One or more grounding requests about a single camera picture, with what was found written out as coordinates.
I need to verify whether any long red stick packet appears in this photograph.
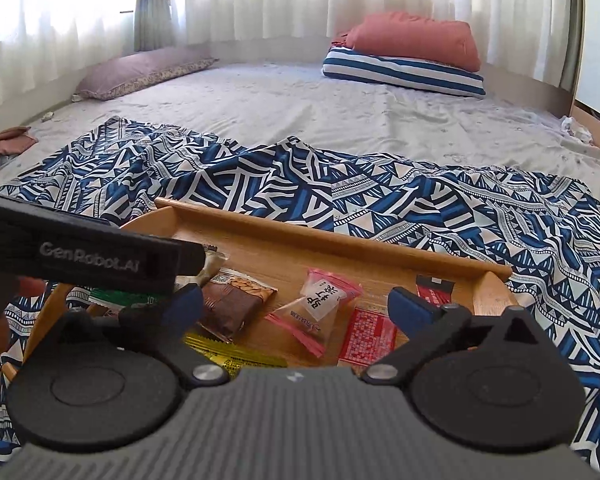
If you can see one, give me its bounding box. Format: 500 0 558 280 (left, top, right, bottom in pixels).
416 275 455 307

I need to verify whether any green snack packet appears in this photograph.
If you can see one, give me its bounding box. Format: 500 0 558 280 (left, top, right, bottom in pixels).
90 288 156 311

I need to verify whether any red biscoff packet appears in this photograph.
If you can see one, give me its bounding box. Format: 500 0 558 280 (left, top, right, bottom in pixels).
337 308 396 370

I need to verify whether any brown chocolate snack packet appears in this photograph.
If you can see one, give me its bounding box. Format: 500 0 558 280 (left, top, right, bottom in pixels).
198 268 277 344

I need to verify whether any yellow snack packet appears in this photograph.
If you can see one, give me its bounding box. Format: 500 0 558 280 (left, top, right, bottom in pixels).
183 332 288 378

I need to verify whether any beige biscuit snack packet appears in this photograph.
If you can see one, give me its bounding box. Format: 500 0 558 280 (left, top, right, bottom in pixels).
174 244 228 290

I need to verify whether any pink snack packet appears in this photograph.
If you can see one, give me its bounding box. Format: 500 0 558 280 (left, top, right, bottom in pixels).
265 268 363 358

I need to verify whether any brown cloth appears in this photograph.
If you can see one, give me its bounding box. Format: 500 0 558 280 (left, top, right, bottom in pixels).
0 126 38 158

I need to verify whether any wooden serving tray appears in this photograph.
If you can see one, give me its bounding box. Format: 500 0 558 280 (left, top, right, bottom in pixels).
24 198 516 356

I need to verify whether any blue patterned cloth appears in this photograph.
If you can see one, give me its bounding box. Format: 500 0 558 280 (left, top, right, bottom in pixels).
0 117 600 469

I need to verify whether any purple pillow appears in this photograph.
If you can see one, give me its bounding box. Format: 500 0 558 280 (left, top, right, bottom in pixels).
74 47 218 101

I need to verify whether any grey green curtain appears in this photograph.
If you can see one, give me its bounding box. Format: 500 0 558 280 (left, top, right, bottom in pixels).
559 0 585 96
133 0 174 52

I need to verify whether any blue striped pillow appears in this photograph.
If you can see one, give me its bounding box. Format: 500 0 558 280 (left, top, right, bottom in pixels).
322 47 486 98

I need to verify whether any red pillow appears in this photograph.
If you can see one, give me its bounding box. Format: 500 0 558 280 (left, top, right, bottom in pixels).
332 12 481 73

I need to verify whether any right grey green curtain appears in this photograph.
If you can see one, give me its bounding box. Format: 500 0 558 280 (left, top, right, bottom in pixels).
559 0 585 96

